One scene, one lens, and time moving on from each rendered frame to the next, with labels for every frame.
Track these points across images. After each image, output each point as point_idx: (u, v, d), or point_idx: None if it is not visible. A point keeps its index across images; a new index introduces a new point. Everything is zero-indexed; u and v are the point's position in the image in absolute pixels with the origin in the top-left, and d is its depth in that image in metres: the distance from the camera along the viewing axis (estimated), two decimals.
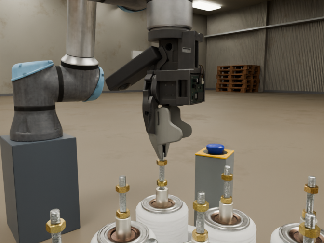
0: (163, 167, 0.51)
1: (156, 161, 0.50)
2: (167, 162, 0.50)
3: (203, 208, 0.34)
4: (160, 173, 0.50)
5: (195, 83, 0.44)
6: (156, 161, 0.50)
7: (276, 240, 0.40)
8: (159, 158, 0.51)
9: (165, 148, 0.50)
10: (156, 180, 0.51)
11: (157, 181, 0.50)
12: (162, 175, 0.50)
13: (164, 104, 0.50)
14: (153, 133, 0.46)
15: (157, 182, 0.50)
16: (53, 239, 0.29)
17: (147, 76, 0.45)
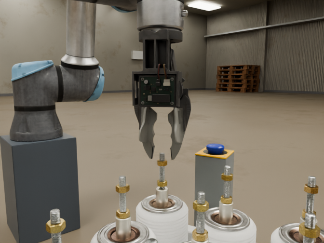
0: (159, 168, 0.50)
1: (164, 163, 0.49)
2: (160, 161, 0.51)
3: (203, 208, 0.34)
4: (164, 173, 0.50)
5: (150, 85, 0.42)
6: (163, 164, 0.49)
7: (276, 240, 0.40)
8: (159, 161, 0.49)
9: (170, 151, 0.49)
10: (163, 182, 0.50)
11: (165, 182, 0.50)
12: (164, 174, 0.51)
13: None
14: (139, 128, 0.50)
15: (165, 183, 0.50)
16: (53, 239, 0.29)
17: None
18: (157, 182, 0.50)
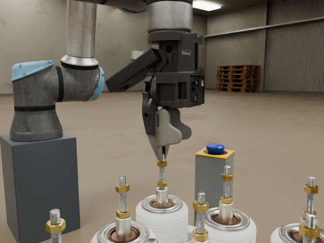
0: (162, 169, 0.50)
1: (164, 161, 0.51)
2: (158, 164, 0.49)
3: (203, 208, 0.34)
4: (161, 173, 0.51)
5: (194, 86, 0.45)
6: (166, 162, 0.51)
7: (276, 240, 0.40)
8: (166, 161, 0.50)
9: (165, 150, 0.50)
10: (166, 180, 0.51)
11: None
12: (159, 175, 0.51)
13: (164, 106, 0.50)
14: (153, 135, 0.46)
15: (164, 181, 0.51)
16: (53, 239, 0.29)
17: (147, 78, 0.45)
18: (165, 184, 0.50)
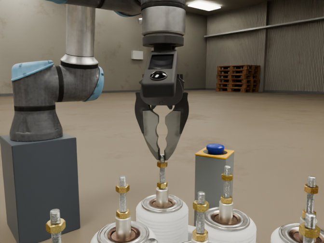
0: (159, 169, 0.51)
1: (162, 165, 0.49)
2: (162, 162, 0.51)
3: (203, 208, 0.34)
4: (164, 175, 0.50)
5: None
6: (160, 165, 0.49)
7: (276, 240, 0.40)
8: (158, 162, 0.50)
9: (159, 151, 0.50)
10: (161, 184, 0.50)
11: (164, 183, 0.50)
12: (164, 176, 0.51)
13: (154, 108, 0.49)
14: (181, 132, 0.49)
15: (163, 185, 0.50)
16: (53, 239, 0.29)
17: (182, 80, 0.47)
18: (157, 183, 0.51)
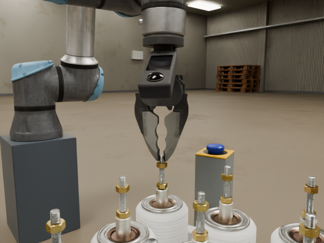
0: (161, 171, 0.50)
1: (166, 163, 0.51)
2: (156, 165, 0.50)
3: (203, 208, 0.34)
4: (163, 174, 0.51)
5: None
6: (167, 164, 0.50)
7: (276, 240, 0.40)
8: (165, 163, 0.50)
9: (159, 151, 0.50)
10: (167, 182, 0.51)
11: (165, 182, 0.51)
12: (160, 176, 0.51)
13: (154, 109, 0.49)
14: (181, 133, 0.49)
15: (166, 183, 0.51)
16: (53, 239, 0.29)
17: (182, 81, 0.47)
18: (163, 186, 0.50)
